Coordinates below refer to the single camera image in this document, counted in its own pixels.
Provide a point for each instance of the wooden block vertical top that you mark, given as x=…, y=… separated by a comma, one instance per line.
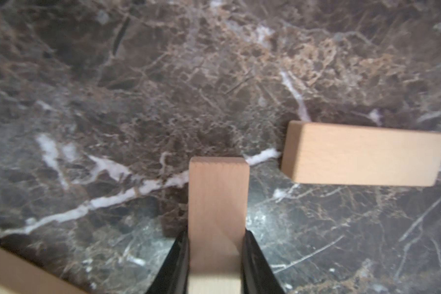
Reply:
x=217, y=208

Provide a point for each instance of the wooden block horizontal top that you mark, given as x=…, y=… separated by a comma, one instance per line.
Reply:
x=322, y=153

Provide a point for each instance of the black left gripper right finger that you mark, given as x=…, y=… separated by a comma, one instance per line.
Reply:
x=258, y=278

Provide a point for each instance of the wooden block diagonal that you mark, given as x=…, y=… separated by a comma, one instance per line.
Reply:
x=17, y=276

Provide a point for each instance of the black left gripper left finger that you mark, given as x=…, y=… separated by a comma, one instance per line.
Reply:
x=173, y=274

